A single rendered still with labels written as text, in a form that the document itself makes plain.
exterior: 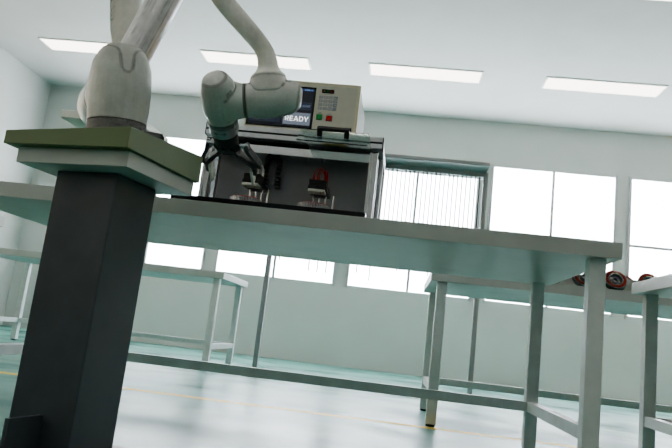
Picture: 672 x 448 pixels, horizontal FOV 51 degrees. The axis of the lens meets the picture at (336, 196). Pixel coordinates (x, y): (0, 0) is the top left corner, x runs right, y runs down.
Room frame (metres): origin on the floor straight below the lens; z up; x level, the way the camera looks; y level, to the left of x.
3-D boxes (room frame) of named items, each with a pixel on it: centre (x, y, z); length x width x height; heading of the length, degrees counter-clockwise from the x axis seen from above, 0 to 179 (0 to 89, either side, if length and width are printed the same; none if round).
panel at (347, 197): (2.69, 0.17, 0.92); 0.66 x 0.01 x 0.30; 84
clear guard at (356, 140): (2.42, 0.02, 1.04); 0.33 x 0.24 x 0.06; 174
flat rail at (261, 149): (2.53, 0.19, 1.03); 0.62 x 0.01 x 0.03; 84
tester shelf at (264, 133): (2.75, 0.16, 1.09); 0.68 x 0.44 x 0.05; 84
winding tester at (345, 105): (2.75, 0.15, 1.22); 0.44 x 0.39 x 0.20; 84
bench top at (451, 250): (2.68, 0.17, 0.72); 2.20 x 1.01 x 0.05; 84
